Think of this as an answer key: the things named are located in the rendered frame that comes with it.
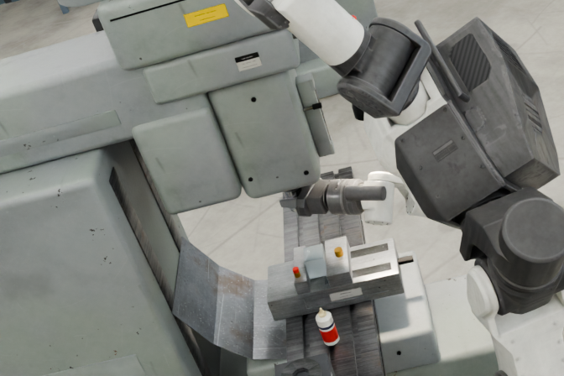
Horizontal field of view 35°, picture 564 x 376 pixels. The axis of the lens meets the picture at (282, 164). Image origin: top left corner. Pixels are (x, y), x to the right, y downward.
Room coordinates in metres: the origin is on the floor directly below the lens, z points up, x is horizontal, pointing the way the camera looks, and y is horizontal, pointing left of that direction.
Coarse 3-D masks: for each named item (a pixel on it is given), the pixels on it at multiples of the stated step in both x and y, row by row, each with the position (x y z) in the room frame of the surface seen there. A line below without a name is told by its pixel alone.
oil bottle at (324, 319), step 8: (320, 312) 1.66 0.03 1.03; (328, 312) 1.67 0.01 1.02; (320, 320) 1.65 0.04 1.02; (328, 320) 1.65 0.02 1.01; (320, 328) 1.65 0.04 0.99; (328, 328) 1.64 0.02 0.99; (336, 328) 1.66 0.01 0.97; (328, 336) 1.64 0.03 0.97; (336, 336) 1.65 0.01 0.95; (328, 344) 1.65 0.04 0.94
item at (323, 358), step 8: (296, 360) 1.42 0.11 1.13; (304, 360) 1.42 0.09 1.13; (312, 360) 1.41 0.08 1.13; (320, 360) 1.41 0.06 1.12; (328, 360) 1.41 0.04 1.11; (280, 368) 1.43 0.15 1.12; (288, 368) 1.41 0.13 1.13; (296, 368) 1.40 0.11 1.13; (304, 368) 1.40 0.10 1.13; (312, 368) 1.38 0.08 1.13; (320, 368) 1.38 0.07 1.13; (328, 368) 1.38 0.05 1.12
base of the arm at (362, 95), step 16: (400, 32) 1.42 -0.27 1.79; (416, 48) 1.42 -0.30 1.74; (416, 64) 1.39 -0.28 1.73; (352, 80) 1.38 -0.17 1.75; (400, 80) 1.38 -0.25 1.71; (416, 80) 1.38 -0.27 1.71; (352, 96) 1.39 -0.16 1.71; (368, 96) 1.35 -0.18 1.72; (384, 96) 1.37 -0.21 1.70; (400, 96) 1.36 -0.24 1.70; (368, 112) 1.41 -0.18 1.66; (384, 112) 1.37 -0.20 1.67; (400, 112) 1.35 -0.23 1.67
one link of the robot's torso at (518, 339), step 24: (480, 288) 1.17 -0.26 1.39; (480, 312) 1.19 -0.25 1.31; (528, 312) 1.21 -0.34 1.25; (552, 312) 1.20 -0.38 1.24; (504, 336) 1.19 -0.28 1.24; (528, 336) 1.19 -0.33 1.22; (552, 336) 1.19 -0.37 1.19; (504, 360) 1.23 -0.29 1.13; (528, 360) 1.18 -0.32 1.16; (552, 360) 1.18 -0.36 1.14
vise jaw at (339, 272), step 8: (328, 240) 1.91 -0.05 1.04; (336, 240) 1.90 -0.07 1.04; (344, 240) 1.89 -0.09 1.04; (328, 248) 1.88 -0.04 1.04; (344, 248) 1.86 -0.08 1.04; (328, 256) 1.85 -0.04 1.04; (344, 256) 1.83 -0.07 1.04; (328, 264) 1.81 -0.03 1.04; (336, 264) 1.80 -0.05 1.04; (344, 264) 1.79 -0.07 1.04; (328, 272) 1.78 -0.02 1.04; (336, 272) 1.77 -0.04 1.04; (344, 272) 1.76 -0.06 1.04; (328, 280) 1.77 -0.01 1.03; (336, 280) 1.77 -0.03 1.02; (344, 280) 1.76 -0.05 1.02; (352, 280) 1.77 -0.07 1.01
